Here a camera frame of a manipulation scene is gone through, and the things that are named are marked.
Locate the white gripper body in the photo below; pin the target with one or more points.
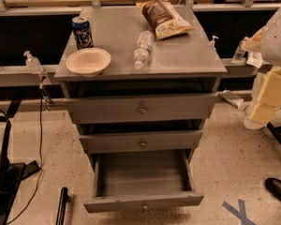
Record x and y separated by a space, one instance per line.
278 44

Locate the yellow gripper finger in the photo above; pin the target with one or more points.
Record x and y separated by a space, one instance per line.
262 114
270 92

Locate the clear plastic water bottle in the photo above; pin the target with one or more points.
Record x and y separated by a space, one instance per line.
143 51

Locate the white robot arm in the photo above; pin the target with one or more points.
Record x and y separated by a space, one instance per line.
267 41

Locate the background water bottle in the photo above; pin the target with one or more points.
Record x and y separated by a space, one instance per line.
239 53

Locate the right hand sanitizer bottle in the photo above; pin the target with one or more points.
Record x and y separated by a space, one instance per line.
213 41

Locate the hand sanitizer bottle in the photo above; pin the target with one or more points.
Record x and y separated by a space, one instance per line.
33 63
213 41

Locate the grey wooden drawer cabinet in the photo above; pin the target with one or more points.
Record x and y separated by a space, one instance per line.
184 64

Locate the grey open bottom drawer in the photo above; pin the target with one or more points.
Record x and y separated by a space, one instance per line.
142 181

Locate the grey top drawer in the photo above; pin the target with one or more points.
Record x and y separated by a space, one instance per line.
87 110

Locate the grey middle drawer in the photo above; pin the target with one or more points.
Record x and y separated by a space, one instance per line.
140 141

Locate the left hand sanitizer bottle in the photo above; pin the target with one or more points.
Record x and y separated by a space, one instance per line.
33 63

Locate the white paper packet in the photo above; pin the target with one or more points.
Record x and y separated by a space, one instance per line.
254 59

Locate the grey booklet on floor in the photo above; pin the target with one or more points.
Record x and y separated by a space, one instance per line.
232 98

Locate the black shoe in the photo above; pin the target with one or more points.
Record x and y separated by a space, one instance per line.
274 186

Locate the blue tape mark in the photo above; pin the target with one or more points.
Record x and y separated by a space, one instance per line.
240 213

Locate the brown chip bag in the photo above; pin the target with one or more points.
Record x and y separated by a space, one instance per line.
164 19

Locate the white paper bowl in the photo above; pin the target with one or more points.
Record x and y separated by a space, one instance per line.
88 62

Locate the blue soda can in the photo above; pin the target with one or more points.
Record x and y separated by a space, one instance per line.
82 32

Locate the black tube on floor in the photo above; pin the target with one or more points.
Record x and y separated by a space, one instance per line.
64 199

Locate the black stand base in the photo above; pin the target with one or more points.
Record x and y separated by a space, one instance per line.
10 174

